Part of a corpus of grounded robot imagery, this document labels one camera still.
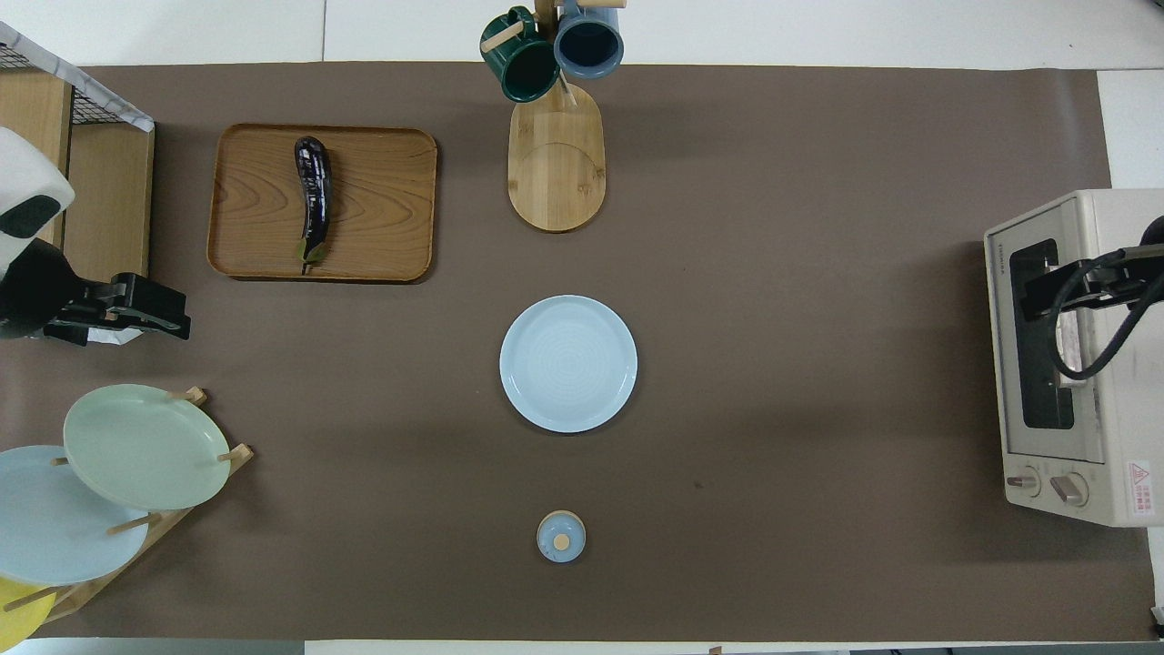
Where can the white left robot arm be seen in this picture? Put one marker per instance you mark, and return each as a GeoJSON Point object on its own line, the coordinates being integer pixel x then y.
{"type": "Point", "coordinates": [27, 182]}

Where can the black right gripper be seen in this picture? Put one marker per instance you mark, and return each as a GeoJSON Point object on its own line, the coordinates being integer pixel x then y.
{"type": "Point", "coordinates": [1105, 282]}

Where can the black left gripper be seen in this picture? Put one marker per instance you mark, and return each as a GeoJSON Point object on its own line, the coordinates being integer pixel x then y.
{"type": "Point", "coordinates": [100, 314]}

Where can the yellow plate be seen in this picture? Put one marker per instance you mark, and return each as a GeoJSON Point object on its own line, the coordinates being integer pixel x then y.
{"type": "Point", "coordinates": [20, 614]}

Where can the wooden serving tray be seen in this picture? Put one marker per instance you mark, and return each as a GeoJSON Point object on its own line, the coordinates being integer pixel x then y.
{"type": "Point", "coordinates": [382, 209]}

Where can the wooden shelf unit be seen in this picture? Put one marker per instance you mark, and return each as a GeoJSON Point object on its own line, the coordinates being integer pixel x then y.
{"type": "Point", "coordinates": [109, 200]}

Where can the beige oven knob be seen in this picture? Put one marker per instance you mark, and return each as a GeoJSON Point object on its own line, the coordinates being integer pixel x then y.
{"type": "Point", "coordinates": [1025, 481]}
{"type": "Point", "coordinates": [1070, 489]}

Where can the wooden mug tree stand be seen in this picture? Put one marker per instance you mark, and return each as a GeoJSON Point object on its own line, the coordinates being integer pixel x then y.
{"type": "Point", "coordinates": [556, 173]}

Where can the light blue smooth plate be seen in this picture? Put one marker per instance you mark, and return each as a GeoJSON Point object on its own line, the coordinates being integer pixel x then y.
{"type": "Point", "coordinates": [55, 528]}

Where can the mint green plate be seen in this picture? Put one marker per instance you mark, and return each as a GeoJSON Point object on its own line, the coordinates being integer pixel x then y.
{"type": "Point", "coordinates": [145, 446]}

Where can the dark green ceramic mug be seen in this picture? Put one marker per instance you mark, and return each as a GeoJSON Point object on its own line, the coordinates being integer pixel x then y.
{"type": "Point", "coordinates": [523, 68]}

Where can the beige toaster oven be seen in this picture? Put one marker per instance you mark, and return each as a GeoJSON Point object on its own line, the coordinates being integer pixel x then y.
{"type": "Point", "coordinates": [1128, 409]}

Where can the blue ceramic mug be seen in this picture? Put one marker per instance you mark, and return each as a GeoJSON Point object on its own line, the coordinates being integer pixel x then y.
{"type": "Point", "coordinates": [589, 45]}

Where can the pale blue ridged plate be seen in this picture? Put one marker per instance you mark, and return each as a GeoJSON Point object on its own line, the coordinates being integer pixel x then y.
{"type": "Point", "coordinates": [568, 364]}

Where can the wooden plate rack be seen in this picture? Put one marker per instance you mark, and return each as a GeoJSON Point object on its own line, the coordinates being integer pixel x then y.
{"type": "Point", "coordinates": [168, 520]}

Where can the dark purple eggplant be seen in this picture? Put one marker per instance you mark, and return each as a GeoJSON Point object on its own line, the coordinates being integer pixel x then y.
{"type": "Point", "coordinates": [314, 196]}

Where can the brown table mat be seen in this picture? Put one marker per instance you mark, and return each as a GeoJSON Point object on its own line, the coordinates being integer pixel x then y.
{"type": "Point", "coordinates": [773, 273]}

